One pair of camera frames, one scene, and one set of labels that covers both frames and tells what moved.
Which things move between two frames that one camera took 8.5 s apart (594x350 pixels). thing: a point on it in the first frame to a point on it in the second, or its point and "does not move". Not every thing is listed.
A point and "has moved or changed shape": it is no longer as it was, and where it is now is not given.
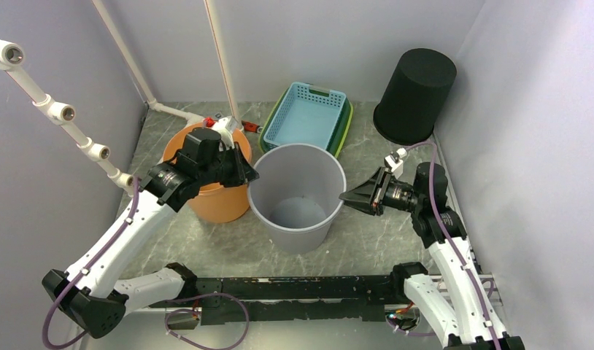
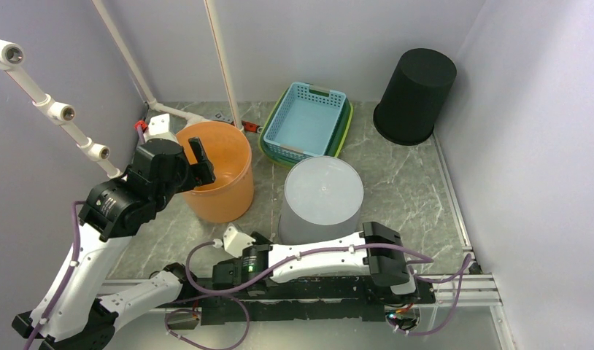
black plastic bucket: [407, 113] does not move
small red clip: [251, 127] does not move
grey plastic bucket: [297, 196] has moved or changed shape
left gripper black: [243, 170] to [203, 169]
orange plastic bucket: [214, 203] does not move
